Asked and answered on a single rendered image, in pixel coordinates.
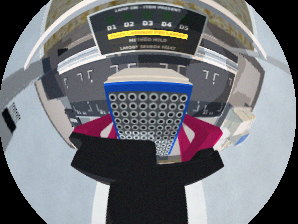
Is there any dark grey rectangular plate with label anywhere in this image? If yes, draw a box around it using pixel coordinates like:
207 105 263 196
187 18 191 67
64 109 82 129

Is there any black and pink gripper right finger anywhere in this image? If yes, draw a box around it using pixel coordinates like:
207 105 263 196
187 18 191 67
178 114 223 162

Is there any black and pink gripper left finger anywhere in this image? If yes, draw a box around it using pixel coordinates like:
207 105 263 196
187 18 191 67
73 114 117 139

